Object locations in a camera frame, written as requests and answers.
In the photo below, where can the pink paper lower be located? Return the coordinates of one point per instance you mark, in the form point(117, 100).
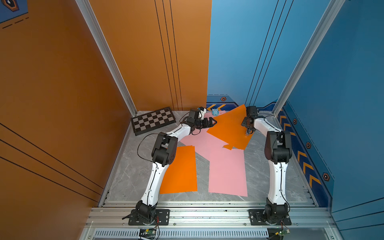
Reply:
point(208, 146)

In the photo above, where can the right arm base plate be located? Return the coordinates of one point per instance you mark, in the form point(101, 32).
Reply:
point(259, 217)

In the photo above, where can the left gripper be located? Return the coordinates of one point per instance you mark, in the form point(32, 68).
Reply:
point(206, 125)

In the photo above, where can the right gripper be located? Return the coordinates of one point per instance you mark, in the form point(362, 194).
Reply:
point(243, 123)

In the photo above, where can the black white chessboard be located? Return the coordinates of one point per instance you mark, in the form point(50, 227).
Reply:
point(153, 120)

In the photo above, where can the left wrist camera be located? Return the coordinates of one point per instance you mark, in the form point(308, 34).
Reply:
point(202, 111)

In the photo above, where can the orange paper front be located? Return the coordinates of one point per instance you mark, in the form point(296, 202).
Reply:
point(181, 176)

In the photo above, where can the green circuit board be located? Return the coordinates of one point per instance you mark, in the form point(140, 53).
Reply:
point(147, 234)

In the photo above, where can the pink paper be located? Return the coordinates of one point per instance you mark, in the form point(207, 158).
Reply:
point(227, 174)
point(208, 146)

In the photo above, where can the right small circuit board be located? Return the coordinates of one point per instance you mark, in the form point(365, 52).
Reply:
point(279, 235)

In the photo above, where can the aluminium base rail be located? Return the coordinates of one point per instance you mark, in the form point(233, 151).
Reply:
point(210, 215)

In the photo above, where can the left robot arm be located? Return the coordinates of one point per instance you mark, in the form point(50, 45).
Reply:
point(163, 155)

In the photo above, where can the pink paper top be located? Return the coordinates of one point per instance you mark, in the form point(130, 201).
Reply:
point(227, 174)

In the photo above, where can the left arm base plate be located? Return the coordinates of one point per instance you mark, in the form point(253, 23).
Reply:
point(160, 217)

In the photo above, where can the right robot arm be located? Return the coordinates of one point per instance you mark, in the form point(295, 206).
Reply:
point(278, 151)

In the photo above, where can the orange paper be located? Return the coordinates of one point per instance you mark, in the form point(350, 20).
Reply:
point(229, 129)
point(181, 176)

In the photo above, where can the small blue toy box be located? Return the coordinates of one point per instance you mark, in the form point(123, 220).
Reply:
point(215, 112)

